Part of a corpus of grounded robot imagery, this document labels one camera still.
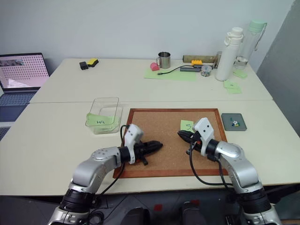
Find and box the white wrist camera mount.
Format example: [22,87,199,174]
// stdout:
[123,124,144,165]
[192,117,215,156]

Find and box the brown cardboard tube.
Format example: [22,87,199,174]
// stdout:
[182,54,219,63]

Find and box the clear bottle with green lid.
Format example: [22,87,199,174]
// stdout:
[235,19,268,70]

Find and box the black USB cable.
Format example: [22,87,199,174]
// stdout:
[157,66,184,76]

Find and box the grey square tray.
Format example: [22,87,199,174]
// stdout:
[221,113,248,131]

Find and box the grey USB hub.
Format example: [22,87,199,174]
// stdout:
[180,66,203,73]

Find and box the clear jar of pushpins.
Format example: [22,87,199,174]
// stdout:
[200,65,212,77]

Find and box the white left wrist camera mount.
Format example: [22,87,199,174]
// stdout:
[123,124,144,165]

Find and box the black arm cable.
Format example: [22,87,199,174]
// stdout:
[88,124,131,225]
[187,140,237,204]

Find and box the open laptop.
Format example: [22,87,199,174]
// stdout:
[0,52,51,123]

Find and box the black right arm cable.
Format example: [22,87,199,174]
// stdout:
[187,140,237,204]

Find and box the grey partition panel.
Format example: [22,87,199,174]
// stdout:
[256,0,300,139]

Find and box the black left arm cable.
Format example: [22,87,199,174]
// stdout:
[88,124,131,225]

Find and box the wood-framed cork board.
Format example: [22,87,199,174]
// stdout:
[112,108,229,180]

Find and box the clear plastic box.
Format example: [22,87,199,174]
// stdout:
[84,97,124,135]

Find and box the dark rounded shape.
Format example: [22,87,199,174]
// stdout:
[181,201,202,225]
[127,207,151,225]

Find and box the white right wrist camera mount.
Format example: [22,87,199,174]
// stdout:
[192,117,215,156]

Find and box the green note marked 5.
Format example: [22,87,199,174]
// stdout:
[180,120,195,133]

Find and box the green note marked H9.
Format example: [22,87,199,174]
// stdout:
[85,112,114,128]

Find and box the steel mug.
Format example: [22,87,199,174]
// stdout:
[156,52,172,69]

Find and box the white water bottle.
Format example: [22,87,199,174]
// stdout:
[215,26,245,82]

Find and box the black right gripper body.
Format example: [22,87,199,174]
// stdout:
[187,131,203,155]

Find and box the upright metal bar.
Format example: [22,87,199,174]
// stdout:
[215,51,223,69]

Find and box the large green paper sheet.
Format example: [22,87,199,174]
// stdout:
[143,66,198,82]

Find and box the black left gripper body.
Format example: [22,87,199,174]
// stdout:
[133,142,150,165]

